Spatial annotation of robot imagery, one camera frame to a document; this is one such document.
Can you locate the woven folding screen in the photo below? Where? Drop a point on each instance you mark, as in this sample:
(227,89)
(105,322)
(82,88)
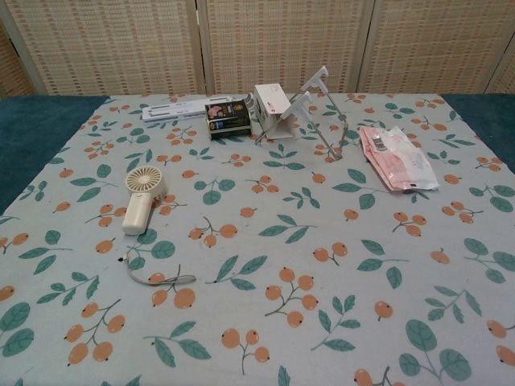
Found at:
(257,44)

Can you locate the pink white plastic package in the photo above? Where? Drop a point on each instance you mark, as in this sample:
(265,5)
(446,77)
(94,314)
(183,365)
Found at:
(396,161)

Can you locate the white open cardboard box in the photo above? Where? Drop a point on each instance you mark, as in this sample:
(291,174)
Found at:
(273,114)

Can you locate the small white handheld fan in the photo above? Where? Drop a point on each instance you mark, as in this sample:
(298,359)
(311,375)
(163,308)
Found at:
(137,205)

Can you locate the black printed small box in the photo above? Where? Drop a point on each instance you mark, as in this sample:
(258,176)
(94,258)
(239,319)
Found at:
(228,119)

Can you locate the white folding metal stand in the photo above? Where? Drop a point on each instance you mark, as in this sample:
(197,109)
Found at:
(307,100)

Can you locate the floral fruit print tablecloth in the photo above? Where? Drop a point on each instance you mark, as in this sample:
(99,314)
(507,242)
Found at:
(281,261)

